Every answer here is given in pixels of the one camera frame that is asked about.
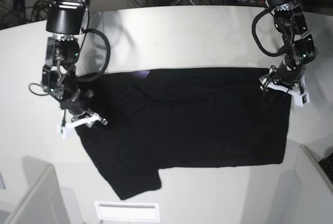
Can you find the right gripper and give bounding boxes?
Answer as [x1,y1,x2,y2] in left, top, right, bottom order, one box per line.
[59,89,108,130]

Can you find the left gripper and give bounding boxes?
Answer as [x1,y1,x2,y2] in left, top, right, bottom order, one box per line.
[259,64,307,99]

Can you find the black T-shirt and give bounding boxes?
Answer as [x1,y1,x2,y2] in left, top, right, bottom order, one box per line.
[76,68,291,200]

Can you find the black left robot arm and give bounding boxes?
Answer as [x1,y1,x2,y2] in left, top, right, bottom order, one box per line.
[251,0,316,106]

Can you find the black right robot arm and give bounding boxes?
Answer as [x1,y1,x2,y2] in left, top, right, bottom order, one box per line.
[40,0,111,131]

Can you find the black keyboard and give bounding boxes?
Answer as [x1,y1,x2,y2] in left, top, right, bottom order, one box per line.
[319,153,333,182]

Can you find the white partition panel left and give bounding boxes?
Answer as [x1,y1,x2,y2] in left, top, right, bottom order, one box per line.
[4,164,71,223]

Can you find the white partition panel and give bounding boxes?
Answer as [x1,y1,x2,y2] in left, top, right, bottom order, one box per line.
[4,164,71,223]
[272,145,332,223]

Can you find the white partition panel right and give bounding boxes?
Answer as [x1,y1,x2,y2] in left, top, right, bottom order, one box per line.
[272,145,332,223]

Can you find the coiled black cable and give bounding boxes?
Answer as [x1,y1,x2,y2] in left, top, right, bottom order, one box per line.
[30,0,53,22]

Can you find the white table cable slot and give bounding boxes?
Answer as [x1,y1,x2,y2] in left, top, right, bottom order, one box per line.
[94,202,160,222]

